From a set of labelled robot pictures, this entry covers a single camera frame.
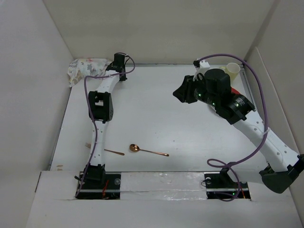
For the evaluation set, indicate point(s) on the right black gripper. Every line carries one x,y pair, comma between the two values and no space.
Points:
184,92

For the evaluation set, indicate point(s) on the red and teal plate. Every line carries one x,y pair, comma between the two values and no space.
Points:
235,92

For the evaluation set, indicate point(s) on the animal print cloth placemat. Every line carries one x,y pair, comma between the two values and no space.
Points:
79,68

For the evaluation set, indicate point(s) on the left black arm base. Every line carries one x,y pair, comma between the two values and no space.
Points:
96,184

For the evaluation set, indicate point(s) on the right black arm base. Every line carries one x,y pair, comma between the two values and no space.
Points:
220,186

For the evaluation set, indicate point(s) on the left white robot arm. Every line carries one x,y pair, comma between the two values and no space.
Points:
101,111

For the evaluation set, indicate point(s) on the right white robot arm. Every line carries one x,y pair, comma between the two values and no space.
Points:
283,164

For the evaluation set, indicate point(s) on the pale yellow mug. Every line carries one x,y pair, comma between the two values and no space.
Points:
232,69

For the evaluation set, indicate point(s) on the copper spoon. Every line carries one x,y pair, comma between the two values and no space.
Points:
136,148

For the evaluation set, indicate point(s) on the copper fork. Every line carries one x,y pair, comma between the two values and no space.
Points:
88,145

